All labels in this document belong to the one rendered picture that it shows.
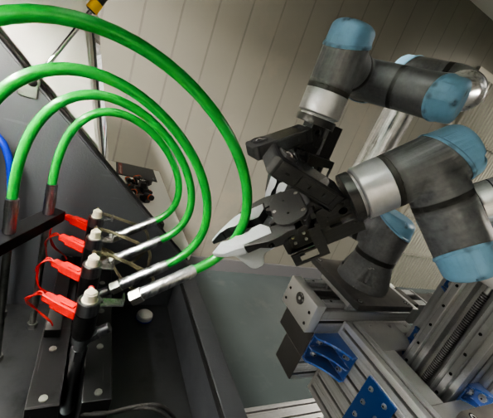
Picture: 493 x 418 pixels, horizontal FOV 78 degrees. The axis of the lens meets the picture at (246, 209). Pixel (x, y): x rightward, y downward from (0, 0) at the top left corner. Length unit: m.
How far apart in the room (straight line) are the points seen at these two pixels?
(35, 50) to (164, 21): 1.47
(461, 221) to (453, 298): 0.48
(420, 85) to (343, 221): 0.28
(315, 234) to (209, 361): 0.34
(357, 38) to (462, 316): 0.69
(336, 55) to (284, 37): 1.80
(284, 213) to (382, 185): 0.13
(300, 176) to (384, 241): 0.56
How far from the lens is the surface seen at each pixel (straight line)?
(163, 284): 0.44
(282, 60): 2.34
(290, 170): 0.36
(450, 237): 0.45
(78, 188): 0.71
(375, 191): 0.41
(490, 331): 0.88
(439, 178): 0.43
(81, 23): 0.34
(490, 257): 0.47
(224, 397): 0.60
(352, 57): 0.56
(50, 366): 0.55
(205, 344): 0.66
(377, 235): 0.90
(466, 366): 0.92
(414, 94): 0.60
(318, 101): 0.54
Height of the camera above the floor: 1.40
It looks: 18 degrees down
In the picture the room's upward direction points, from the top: 20 degrees clockwise
